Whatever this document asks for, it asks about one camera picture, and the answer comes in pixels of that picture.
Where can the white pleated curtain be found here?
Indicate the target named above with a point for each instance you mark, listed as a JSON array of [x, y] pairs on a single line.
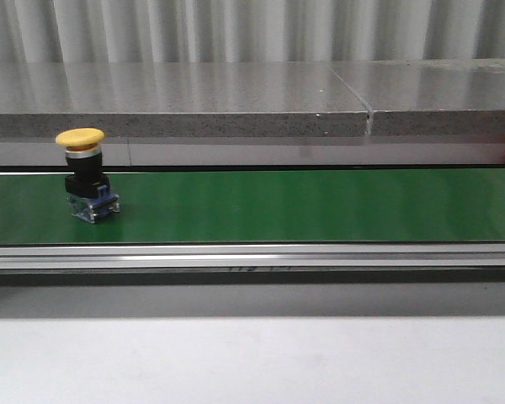
[[196, 31]]

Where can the grey stone slab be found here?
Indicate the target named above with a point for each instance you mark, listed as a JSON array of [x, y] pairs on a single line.
[[448, 98], [171, 99]]

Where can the green conveyor belt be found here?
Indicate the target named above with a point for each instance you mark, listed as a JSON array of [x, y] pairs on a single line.
[[377, 205]]

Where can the grey stone slab right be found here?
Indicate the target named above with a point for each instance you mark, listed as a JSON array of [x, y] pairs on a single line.
[[448, 98]]

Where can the grey stone slab left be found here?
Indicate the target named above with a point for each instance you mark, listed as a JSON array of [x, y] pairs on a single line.
[[171, 99]]

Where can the aluminium conveyor side rail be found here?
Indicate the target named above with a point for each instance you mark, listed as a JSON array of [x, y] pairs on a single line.
[[248, 257]]

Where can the yellow mushroom push button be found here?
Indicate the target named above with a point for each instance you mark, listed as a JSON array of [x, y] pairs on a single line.
[[88, 189]]

